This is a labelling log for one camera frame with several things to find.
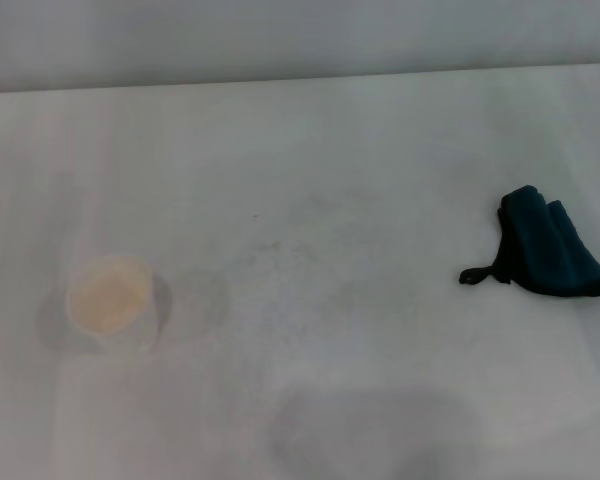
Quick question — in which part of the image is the white paper cup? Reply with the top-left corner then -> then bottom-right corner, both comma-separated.
64,254 -> 174,355

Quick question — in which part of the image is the blue rag with black loop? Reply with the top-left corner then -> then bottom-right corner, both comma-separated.
458,184 -> 600,299

